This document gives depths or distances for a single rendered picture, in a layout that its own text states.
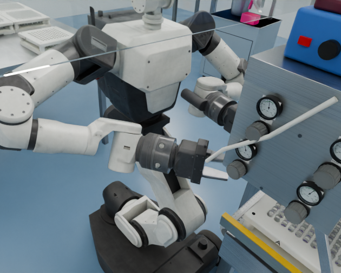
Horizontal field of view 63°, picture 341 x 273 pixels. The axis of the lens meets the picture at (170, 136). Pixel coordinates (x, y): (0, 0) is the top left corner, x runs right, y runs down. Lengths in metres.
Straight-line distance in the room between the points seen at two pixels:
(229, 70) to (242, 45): 2.09
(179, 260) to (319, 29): 1.24
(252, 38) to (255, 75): 2.66
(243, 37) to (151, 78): 2.40
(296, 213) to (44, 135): 0.49
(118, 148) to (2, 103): 0.25
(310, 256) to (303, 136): 0.31
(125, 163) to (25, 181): 1.57
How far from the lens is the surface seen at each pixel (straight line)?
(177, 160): 0.65
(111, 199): 1.52
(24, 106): 0.61
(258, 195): 0.86
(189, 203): 1.10
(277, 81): 0.46
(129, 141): 0.67
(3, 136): 0.63
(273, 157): 0.51
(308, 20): 0.48
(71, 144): 0.63
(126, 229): 1.43
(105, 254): 1.53
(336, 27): 0.46
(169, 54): 0.86
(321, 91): 0.43
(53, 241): 1.83
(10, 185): 2.21
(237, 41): 3.21
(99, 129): 0.65
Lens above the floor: 1.48
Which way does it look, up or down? 37 degrees down
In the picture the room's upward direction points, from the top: 6 degrees clockwise
